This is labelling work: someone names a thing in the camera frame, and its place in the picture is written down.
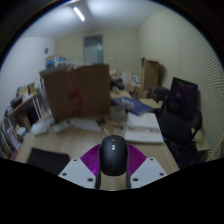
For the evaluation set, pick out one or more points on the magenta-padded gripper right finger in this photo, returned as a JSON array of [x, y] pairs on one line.
[[148, 171]]

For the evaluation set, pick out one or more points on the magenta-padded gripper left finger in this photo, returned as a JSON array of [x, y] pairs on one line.
[[77, 171]]

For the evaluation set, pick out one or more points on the black computer mouse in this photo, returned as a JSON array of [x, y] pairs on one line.
[[114, 155]]

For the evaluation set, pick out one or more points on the black mouse pad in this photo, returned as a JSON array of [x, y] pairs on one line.
[[48, 160]]

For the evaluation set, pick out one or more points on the open white book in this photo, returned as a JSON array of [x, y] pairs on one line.
[[142, 128]]

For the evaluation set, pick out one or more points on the white remote control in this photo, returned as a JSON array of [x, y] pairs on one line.
[[62, 126]]

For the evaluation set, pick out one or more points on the white paper sheet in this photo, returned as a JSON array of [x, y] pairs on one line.
[[86, 124]]

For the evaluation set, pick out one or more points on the black eyeglasses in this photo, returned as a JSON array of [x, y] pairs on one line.
[[99, 121]]

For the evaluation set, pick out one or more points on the white flat rectangular device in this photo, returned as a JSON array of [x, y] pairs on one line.
[[40, 129]]

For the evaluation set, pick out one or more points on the black office chair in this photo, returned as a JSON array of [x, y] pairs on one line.
[[181, 116]]

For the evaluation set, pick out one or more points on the clear plastic container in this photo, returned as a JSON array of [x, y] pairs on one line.
[[118, 114]]

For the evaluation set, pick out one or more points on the blue book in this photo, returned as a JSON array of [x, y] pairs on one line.
[[135, 105]]

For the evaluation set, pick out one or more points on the cluttered shelf unit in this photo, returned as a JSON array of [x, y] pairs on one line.
[[18, 120]]

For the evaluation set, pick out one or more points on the large brown cardboard box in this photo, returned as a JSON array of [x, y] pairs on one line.
[[78, 91]]

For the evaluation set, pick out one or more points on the tall brown cardboard box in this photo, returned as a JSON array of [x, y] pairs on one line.
[[150, 73]]

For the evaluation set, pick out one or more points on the grey door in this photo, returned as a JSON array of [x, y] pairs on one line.
[[93, 49]]

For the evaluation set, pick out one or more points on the ceiling tube light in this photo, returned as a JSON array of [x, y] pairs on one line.
[[79, 13]]

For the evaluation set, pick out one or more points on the round wall clock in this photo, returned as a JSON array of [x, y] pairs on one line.
[[46, 50]]

